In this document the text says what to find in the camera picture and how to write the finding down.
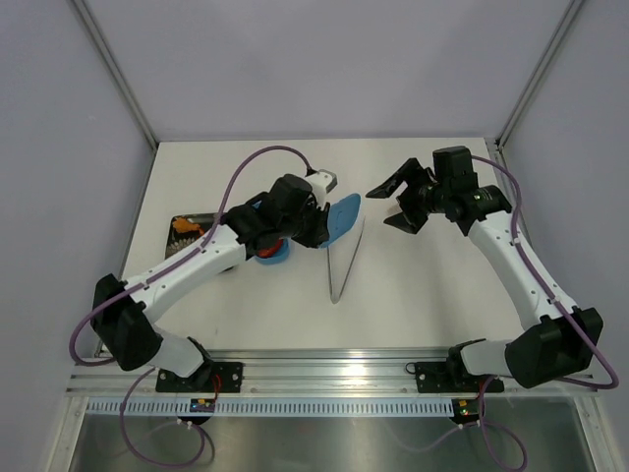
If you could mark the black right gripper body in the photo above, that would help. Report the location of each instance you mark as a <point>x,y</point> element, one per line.
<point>420,195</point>

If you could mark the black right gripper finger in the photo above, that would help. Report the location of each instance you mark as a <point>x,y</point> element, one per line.
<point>411,173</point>
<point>400,222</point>

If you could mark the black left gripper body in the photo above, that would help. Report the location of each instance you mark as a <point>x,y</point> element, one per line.
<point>309,224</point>

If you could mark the blue lunch box lid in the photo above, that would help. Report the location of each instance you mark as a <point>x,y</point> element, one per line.
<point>341,218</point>

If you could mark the long red sausage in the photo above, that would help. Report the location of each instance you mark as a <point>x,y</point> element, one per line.
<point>270,252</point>

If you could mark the metal serving tongs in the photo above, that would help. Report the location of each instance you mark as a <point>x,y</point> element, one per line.
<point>341,256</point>

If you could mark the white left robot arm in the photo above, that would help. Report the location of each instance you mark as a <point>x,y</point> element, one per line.
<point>126,312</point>

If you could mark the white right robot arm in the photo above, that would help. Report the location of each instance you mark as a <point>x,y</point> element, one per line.
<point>558,338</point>

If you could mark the blue two-compartment lunch box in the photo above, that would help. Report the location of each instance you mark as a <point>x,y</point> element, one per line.
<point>283,254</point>

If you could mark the dark floral square plate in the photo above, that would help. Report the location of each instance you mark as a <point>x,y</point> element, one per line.
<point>177,242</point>

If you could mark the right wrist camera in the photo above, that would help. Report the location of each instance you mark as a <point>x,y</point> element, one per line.
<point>453,169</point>

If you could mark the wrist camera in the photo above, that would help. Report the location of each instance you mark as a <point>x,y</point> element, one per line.
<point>453,169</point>
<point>293,194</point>

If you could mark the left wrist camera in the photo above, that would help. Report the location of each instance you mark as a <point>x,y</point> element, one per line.
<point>293,194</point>

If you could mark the aluminium front rail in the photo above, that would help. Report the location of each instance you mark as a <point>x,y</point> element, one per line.
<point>314,373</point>

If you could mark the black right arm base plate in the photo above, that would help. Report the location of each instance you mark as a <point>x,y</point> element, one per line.
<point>433,377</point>

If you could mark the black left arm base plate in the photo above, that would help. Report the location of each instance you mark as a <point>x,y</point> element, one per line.
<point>212,376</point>

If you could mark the right aluminium frame post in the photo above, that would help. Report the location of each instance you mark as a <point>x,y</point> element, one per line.
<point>542,68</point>

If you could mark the aluminium frame post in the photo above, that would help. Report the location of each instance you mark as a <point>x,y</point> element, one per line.
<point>106,55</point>
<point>542,68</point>

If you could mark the white slotted cable duct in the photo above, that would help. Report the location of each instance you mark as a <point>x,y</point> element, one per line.
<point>302,407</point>

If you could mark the left aluminium frame post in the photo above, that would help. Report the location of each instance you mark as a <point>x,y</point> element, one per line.
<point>106,55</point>

